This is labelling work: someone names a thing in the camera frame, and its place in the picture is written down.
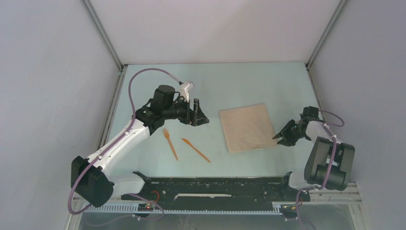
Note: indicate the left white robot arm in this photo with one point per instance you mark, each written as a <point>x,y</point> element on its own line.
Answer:
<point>91,176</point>

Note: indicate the corner aluminium post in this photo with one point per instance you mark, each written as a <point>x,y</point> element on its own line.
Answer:
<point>327,31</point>
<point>97,23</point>

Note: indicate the orange plastic fork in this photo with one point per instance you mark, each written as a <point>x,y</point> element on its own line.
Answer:
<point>167,137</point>

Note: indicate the beige cloth napkin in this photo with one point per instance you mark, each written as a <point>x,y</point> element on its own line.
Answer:
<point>247,128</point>

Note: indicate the orange plastic knife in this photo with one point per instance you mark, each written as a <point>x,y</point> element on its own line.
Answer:
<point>195,149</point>

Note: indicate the right corner aluminium post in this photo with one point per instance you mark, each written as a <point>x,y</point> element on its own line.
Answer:
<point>327,31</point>

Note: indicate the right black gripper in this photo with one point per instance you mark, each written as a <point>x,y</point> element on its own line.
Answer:
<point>285,130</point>

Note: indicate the left corner aluminium post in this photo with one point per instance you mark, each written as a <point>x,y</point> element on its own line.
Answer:
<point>97,23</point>

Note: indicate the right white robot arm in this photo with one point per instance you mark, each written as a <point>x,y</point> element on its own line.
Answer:
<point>330,161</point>

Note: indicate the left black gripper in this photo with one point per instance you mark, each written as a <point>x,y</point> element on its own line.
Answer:
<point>195,118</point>

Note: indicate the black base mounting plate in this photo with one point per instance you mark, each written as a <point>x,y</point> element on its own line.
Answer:
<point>211,180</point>

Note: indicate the aluminium frame rail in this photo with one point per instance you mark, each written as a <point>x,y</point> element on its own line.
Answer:
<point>333,193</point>

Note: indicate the white cable duct strip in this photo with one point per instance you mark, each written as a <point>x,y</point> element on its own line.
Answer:
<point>130,208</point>

